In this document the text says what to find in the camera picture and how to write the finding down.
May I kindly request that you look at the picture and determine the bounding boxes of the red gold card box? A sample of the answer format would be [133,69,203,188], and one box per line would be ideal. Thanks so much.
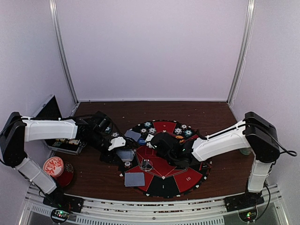
[68,139,80,145]

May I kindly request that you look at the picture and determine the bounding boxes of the right aluminium frame post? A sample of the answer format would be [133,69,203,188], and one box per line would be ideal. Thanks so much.
[227,0,256,106]

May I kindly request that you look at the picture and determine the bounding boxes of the black gold card box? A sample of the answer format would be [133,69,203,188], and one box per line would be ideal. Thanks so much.
[55,139,68,143]

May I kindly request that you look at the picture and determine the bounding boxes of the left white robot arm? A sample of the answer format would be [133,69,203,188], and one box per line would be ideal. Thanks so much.
[0,111,137,208]

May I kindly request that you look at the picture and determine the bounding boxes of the white chips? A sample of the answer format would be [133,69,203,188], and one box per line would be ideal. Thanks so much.
[148,127,156,134]
[174,127,182,135]

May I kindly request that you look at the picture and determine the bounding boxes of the front aluminium rail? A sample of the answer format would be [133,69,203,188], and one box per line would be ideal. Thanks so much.
[17,184,290,225]

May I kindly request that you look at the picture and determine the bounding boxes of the blue playing card deck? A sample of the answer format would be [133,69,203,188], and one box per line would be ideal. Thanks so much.
[116,150,135,162]

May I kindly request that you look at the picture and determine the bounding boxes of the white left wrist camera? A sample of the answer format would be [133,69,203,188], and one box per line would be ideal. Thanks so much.
[108,136,126,151]

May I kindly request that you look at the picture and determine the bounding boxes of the triangular all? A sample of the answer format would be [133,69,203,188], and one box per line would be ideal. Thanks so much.
[201,162,211,170]

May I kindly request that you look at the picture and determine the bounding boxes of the red floral round tin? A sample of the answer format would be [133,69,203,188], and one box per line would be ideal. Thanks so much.
[43,157,64,178]

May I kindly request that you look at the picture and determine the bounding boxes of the round red black poker mat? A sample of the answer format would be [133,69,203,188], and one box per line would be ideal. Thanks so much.
[119,120,212,198]

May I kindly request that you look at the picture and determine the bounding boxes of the blue small blind button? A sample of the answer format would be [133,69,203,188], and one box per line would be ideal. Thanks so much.
[137,138,146,145]

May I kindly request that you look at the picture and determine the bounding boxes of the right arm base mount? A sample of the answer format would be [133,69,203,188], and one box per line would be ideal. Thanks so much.
[224,195,264,212]

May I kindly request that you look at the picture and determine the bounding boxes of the left aluminium frame post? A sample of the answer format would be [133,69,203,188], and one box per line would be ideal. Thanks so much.
[49,0,79,105]

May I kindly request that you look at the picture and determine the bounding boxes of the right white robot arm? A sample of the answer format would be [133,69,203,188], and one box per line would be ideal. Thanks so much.
[146,112,297,207]

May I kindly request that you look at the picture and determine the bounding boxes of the patterned paper cup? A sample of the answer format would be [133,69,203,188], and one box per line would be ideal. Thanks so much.
[240,147,252,156]

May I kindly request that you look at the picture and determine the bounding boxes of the red black chips seat three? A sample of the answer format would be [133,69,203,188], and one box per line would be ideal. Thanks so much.
[124,161,132,168]

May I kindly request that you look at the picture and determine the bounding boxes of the dark red round lid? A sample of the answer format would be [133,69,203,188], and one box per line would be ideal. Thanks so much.
[56,161,74,188]

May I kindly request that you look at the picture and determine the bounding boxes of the aluminium frame post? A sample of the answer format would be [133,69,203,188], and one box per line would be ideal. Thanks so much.
[227,0,256,106]
[49,0,79,105]

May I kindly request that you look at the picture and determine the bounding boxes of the white grey chip stack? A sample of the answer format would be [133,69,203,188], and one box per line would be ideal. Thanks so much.
[112,132,119,137]

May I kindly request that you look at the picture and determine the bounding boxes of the green chips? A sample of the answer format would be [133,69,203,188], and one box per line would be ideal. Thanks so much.
[184,130,193,138]
[144,121,152,128]

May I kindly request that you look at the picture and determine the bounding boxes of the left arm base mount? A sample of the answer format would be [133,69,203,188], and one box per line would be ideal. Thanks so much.
[43,187,84,213]

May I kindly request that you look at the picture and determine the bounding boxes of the aluminium poker case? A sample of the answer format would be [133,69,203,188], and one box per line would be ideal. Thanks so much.
[32,94,87,155]

